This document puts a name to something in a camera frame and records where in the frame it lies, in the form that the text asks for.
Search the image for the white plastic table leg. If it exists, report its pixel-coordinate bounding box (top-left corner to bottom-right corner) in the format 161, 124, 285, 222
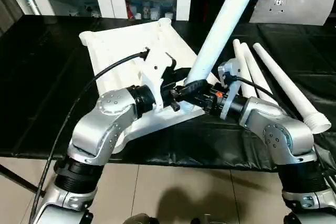
233, 39, 253, 97
182, 0, 265, 114
253, 43, 332, 134
240, 42, 274, 99

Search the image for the white plastic table top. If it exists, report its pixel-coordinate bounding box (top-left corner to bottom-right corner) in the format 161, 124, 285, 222
79, 18, 208, 154

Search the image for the dark right robot foot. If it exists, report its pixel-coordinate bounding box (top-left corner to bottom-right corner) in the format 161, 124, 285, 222
191, 216, 219, 224

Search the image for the dark robot foot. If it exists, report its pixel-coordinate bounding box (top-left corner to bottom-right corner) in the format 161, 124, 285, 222
125, 213, 158, 224
191, 216, 219, 224

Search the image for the dark left robot foot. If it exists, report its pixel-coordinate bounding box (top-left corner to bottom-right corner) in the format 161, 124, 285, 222
125, 213, 158, 224

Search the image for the black work mat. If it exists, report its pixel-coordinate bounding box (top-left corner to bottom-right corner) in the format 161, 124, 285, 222
0, 14, 336, 170

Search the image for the black tripod leg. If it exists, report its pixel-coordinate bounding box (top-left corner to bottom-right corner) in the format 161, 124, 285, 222
0, 163, 40, 194

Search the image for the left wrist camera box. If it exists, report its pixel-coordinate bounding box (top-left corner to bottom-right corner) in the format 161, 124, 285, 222
138, 47, 177, 112

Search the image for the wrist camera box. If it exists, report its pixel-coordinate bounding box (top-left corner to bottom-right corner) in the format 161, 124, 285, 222
217, 60, 243, 120
138, 47, 177, 112

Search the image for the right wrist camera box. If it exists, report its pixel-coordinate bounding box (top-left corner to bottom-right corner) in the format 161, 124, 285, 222
217, 60, 243, 120

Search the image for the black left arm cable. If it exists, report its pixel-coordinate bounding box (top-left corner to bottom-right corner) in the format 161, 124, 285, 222
30, 49, 149, 224

